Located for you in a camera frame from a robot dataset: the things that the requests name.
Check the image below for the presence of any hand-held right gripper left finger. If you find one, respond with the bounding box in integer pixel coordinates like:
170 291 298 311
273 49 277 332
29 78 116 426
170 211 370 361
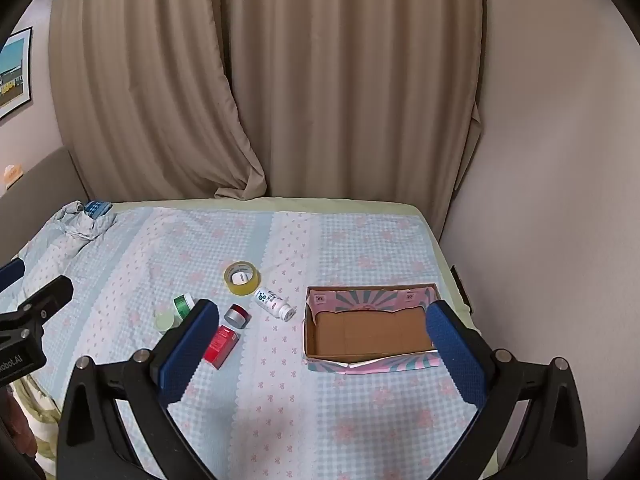
57 298 221 480

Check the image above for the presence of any beige curtain panel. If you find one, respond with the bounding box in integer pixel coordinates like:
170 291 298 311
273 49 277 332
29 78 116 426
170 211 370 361
220 0 487 233
48 0 268 202

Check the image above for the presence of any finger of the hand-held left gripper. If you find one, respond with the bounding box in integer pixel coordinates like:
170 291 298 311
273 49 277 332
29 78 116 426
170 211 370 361
0 258 26 292
0 275 75 333

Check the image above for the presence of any silver jar with red lid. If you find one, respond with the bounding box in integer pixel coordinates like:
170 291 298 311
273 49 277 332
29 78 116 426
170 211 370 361
224 304 250 330

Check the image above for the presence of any white plastic bottle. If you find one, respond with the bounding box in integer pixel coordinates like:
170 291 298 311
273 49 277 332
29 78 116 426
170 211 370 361
254 287 296 322

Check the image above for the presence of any pale green bed sheet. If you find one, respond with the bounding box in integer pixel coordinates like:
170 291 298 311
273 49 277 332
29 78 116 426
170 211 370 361
10 196 502 480

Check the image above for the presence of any printed checked blanket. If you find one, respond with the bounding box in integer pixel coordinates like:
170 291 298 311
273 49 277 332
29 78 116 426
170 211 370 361
0 202 501 480

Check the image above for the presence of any framed wall poster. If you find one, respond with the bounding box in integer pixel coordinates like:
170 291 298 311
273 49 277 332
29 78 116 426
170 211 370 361
0 26 34 121

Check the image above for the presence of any red carton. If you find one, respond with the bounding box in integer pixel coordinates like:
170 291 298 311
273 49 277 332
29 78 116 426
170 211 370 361
202 325 240 371

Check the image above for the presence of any pink printed cardboard box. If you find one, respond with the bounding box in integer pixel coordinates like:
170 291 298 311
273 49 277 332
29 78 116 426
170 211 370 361
302 283 444 376

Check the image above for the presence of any black bar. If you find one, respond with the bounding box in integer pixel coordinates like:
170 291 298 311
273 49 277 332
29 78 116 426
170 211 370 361
450 265 474 312

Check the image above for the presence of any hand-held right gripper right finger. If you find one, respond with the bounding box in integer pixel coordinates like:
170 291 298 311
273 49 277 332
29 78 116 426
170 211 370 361
425 299 589 480

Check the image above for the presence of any crumpled blue checked cloth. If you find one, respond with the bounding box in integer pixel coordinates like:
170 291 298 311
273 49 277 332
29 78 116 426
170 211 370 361
52 201 119 257

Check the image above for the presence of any grey-brown sofa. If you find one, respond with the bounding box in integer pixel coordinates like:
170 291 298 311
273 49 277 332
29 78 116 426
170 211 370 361
0 147 92 267

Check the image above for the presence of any yellow tape roll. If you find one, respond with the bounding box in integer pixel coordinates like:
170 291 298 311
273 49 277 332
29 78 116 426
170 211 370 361
223 260 261 297

